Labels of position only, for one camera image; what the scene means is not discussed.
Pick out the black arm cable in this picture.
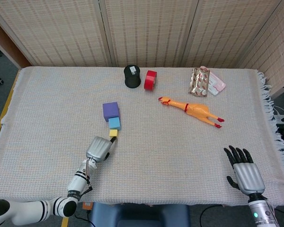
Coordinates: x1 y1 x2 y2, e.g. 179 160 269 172
78 175 94 197

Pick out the pink white plastic packet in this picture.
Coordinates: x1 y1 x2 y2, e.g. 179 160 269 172
207 72 227 96

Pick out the woven folding screen panel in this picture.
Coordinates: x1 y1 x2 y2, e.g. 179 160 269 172
0 0 113 68
179 0 284 69
98 0 199 68
236 0 284 96

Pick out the white floor cable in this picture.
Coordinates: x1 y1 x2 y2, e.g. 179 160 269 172
273 105 284 123

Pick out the yellow rubber chicken toy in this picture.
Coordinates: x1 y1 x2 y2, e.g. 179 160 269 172
158 96 225 129

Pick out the red tape roll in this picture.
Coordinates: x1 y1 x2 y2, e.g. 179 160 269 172
143 70 158 91

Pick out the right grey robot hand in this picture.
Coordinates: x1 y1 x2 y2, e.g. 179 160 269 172
223 145 266 196

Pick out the white woven tablecloth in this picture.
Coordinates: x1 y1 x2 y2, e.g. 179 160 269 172
0 66 284 206

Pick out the black mesh pen holder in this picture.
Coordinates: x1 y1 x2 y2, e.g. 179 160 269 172
124 65 142 89

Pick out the silver foil snack packet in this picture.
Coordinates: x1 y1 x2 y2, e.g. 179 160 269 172
188 67 211 97

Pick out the brown wooden board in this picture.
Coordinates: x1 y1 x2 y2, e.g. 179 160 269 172
0 15 33 69

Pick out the large purple foam cube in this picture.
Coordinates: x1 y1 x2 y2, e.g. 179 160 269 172
102 102 120 123

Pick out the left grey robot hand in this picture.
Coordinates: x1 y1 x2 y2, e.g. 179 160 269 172
85 136 117 162

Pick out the blue foam cube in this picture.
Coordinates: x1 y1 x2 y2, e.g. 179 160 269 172
108 116 122 131

